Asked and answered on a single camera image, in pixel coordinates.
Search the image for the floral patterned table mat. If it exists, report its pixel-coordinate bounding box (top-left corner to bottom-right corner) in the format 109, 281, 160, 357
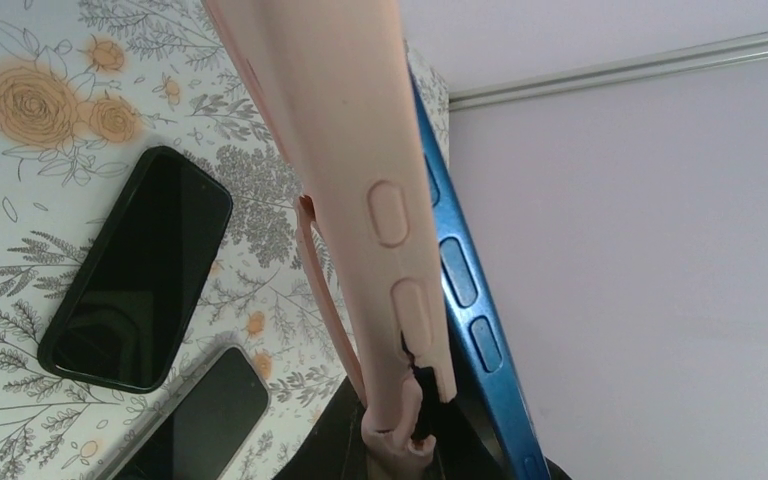
0, 1, 455, 479

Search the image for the pink phone case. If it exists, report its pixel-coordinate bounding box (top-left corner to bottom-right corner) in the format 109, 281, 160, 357
205, 1, 457, 479

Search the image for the phone in clear case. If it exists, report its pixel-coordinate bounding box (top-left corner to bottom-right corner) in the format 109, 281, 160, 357
99, 347, 269, 479

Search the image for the blue phone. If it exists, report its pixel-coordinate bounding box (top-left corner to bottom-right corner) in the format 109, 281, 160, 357
411, 76, 566, 480

